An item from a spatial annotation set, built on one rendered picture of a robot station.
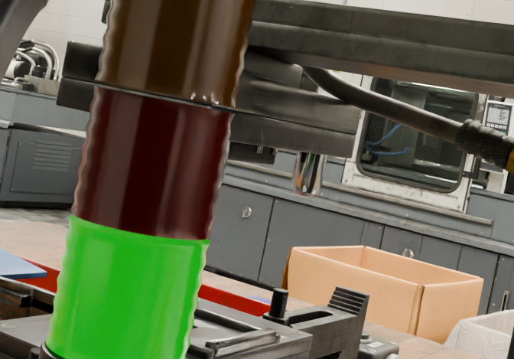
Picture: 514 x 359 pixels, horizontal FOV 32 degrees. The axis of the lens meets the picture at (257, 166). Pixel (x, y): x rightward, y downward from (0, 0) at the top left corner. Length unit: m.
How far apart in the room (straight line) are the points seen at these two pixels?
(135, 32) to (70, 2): 9.76
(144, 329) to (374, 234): 5.18
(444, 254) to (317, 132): 4.69
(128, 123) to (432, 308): 2.66
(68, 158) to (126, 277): 7.65
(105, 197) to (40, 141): 7.40
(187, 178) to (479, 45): 0.23
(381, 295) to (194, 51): 2.61
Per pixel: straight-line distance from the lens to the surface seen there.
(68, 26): 9.94
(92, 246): 0.23
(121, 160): 0.22
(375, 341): 0.89
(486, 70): 0.42
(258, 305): 0.81
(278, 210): 5.72
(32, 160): 7.60
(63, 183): 7.90
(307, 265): 2.94
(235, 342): 0.52
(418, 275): 3.36
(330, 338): 0.72
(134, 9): 0.23
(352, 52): 0.45
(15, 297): 0.57
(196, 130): 0.22
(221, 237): 5.96
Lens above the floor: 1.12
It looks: 3 degrees down
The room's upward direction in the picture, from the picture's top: 11 degrees clockwise
